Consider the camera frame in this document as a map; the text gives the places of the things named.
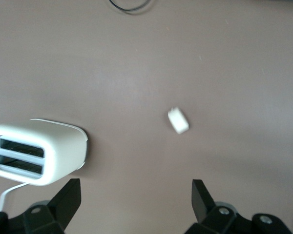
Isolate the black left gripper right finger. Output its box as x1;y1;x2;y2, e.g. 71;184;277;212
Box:
184;179;293;234

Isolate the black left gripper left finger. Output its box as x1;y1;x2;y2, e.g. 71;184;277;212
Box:
0;178;82;234

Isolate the small white plug block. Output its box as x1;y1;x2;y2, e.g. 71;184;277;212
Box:
167;106;190;135

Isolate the white two-slot toaster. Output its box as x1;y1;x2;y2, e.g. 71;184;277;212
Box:
0;118;89;187

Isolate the white toaster power cable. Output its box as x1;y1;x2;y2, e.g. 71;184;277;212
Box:
0;182;30;213

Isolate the thin black cable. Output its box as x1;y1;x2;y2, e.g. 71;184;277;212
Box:
108;0;152;13

